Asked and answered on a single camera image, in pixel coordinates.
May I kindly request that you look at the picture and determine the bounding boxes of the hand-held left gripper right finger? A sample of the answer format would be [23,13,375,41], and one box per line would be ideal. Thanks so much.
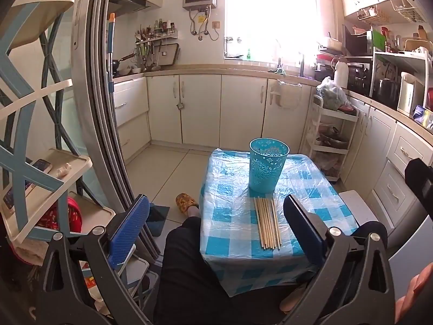
[283,194,396,325]

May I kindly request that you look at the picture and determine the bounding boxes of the black wok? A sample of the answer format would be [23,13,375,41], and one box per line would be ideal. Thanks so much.
[111,53,136,76]

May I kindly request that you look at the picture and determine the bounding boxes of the cream lower kitchen cabinets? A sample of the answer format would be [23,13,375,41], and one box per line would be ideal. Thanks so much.
[113,69,321,163]

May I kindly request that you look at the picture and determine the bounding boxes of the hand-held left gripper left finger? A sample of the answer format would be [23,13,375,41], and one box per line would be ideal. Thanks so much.
[35,194,159,325]

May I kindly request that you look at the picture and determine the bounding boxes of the red patterned bag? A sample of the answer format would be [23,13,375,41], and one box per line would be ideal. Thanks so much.
[37,196,82,235]

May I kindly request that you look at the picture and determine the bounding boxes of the person's left leg black trousers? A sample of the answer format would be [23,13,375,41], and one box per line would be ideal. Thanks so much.
[154,216,307,325]

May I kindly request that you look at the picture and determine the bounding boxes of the green cutting board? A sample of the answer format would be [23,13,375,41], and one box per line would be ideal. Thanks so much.
[372,30,387,53]

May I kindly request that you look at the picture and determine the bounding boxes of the white thermos jug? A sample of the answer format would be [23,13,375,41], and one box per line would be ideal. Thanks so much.
[333,57,349,90]

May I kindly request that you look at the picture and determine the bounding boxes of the white appliance side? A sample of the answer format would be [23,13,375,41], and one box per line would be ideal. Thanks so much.
[387,233,433,300]

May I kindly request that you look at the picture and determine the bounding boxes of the blue dustpan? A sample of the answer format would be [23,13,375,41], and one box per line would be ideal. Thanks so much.
[146,203,171,238]

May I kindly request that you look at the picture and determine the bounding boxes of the blue checkered plastic tablecloth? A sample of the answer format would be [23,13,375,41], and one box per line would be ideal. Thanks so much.
[199,148,360,297]

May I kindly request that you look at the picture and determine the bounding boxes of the white storage trolley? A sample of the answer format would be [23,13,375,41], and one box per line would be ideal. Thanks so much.
[302,94,359,182]

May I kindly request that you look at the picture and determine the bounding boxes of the white low stool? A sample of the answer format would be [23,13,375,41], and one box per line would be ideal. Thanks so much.
[338,190,380,231]

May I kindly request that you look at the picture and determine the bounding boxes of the bunch of wooden chopsticks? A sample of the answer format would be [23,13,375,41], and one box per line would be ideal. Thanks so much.
[254,196,282,250]

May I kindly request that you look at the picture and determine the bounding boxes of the blue snack package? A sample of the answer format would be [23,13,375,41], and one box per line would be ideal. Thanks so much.
[413,105,433,128]

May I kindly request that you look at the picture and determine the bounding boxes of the wall utensil rack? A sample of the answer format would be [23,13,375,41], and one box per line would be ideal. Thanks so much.
[135,18,179,72]

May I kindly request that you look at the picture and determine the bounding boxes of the yellow patterned slipper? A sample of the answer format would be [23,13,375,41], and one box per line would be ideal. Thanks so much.
[175,193,200,215]

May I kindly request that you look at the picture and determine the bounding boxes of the black toaster oven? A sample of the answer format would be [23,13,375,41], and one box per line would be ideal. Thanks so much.
[347,61,373,96]

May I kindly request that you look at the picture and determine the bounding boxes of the cream side drawer cabinets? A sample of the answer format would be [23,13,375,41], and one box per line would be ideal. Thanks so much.
[338,91,433,241]

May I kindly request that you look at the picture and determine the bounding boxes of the bright kitchen window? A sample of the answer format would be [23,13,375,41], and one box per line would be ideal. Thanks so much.
[224,0,321,62]

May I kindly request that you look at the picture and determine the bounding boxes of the clear plastic bag of vegetables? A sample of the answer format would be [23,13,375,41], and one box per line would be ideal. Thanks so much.
[316,76,353,111]

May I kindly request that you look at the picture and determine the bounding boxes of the white countertop shelf rack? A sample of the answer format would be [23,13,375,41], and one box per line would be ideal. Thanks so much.
[369,51,433,116]

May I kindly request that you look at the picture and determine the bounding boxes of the black microwave oven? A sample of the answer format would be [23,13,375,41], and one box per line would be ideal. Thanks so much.
[343,24,374,57]

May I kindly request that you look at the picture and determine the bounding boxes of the teal perforated plastic basket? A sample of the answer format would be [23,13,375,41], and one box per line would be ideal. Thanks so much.
[249,138,290,193]

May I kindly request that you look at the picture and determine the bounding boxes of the white wire hanging basket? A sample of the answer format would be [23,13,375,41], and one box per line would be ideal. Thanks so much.
[390,0,431,24]

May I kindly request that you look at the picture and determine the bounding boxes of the smartphone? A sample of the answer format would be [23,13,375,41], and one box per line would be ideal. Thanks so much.
[30,158,53,177]

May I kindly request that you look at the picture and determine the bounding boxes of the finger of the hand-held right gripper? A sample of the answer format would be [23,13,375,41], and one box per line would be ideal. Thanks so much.
[405,158,433,220]

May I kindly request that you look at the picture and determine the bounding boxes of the blue and white shelf rack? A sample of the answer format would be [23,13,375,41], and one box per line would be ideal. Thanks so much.
[0,0,117,244]

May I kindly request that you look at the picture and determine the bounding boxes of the grey baking tray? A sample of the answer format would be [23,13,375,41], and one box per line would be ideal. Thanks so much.
[158,43,180,67]

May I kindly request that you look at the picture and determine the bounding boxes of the grey door frame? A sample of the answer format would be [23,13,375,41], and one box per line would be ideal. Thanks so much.
[73,0,162,261]

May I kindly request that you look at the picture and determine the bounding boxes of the person's right hand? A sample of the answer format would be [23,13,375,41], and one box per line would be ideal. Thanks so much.
[395,267,433,325]

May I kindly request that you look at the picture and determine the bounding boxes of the range hood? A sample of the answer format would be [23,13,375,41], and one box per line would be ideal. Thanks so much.
[108,0,152,16]

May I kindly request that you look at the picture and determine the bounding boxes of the blue mop handle orange tip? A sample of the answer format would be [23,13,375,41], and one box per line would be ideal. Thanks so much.
[107,13,116,93]

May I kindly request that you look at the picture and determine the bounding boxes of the white electric water boiler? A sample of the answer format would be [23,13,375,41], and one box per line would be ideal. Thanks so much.
[397,71,426,118]

